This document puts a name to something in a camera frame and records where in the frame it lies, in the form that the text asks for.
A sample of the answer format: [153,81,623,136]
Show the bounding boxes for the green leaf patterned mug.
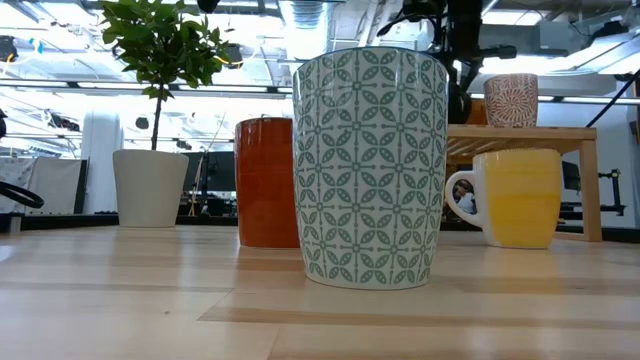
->
[292,46,450,291]

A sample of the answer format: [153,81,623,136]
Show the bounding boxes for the orange glazed mug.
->
[233,117,301,250]

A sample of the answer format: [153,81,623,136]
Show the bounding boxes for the yellow mug with white handle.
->
[444,148,563,250]

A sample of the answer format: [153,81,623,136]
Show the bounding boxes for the black computer monitor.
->
[179,151,237,194]

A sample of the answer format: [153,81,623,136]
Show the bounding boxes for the person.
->
[452,178,477,215]

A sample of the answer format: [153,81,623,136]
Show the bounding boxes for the white plant pot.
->
[112,148,190,229]

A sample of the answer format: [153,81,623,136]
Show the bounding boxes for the pink patterned mug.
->
[483,73,540,128]

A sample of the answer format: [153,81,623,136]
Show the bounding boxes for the small leafy green tree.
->
[99,0,234,151]

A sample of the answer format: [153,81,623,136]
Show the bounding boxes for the wooden slatted shelf riser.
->
[446,124,604,243]

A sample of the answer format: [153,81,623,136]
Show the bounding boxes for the white covered panel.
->
[0,157,89,215]

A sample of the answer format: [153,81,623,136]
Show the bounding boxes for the black clamp stand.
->
[559,168,626,217]

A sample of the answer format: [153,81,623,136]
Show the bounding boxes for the black aluminium table frame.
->
[0,212,640,244]

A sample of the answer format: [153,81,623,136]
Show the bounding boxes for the black cable loop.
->
[0,180,45,210]

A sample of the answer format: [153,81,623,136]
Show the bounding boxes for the black hanging cable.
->
[584,69,640,129]

